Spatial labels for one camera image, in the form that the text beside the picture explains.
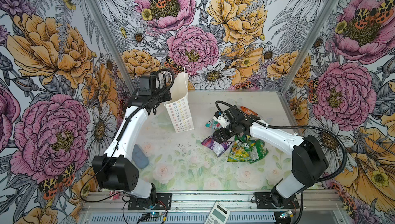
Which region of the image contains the blue grey oval case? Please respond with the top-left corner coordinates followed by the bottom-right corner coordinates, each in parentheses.
top-left (132, 144), bottom-right (149, 169)

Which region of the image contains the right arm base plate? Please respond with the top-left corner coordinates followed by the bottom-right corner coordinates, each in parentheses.
top-left (251, 191), bottom-right (300, 209)

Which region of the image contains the green snack packet upper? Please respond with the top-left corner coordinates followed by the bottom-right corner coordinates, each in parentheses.
top-left (235, 134), bottom-right (251, 143)

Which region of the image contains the green snack packet right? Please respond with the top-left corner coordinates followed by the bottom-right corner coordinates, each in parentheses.
top-left (248, 139), bottom-right (268, 164)

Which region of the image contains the purple snack packet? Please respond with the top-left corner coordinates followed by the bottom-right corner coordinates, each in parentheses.
top-left (201, 136), bottom-right (232, 157)

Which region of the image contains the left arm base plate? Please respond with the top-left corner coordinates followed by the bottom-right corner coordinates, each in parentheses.
top-left (128, 193), bottom-right (172, 211)

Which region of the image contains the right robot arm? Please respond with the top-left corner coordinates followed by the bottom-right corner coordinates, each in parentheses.
top-left (213, 108), bottom-right (328, 208)

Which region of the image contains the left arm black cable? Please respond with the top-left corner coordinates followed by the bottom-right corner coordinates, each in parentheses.
top-left (79, 68), bottom-right (176, 203)

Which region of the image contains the teal Fox's candy packet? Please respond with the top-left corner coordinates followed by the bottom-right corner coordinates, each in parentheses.
top-left (205, 111), bottom-right (222, 130)

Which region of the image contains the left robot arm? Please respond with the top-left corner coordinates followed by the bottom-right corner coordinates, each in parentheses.
top-left (92, 69), bottom-right (175, 210)

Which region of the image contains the aluminium front rail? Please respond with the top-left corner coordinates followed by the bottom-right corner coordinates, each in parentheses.
top-left (81, 189), bottom-right (344, 214)

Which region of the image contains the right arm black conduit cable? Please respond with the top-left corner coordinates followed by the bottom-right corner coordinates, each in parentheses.
top-left (215, 100), bottom-right (348, 184)

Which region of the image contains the yellow green snack packet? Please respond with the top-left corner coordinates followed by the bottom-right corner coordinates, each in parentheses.
top-left (227, 136), bottom-right (251, 162)

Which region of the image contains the white paper bag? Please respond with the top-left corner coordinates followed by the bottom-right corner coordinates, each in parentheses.
top-left (165, 66), bottom-right (194, 133)

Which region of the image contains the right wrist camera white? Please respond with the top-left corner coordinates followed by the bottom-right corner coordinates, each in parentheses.
top-left (216, 114), bottom-right (230, 128)

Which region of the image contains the white calculator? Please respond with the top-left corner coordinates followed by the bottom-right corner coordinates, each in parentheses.
top-left (204, 202), bottom-right (230, 224)

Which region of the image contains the orange red snack packet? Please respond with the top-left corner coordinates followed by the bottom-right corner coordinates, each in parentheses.
top-left (240, 106), bottom-right (258, 117)

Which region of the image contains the green circuit board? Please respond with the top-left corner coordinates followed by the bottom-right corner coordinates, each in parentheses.
top-left (140, 212), bottom-right (168, 222)

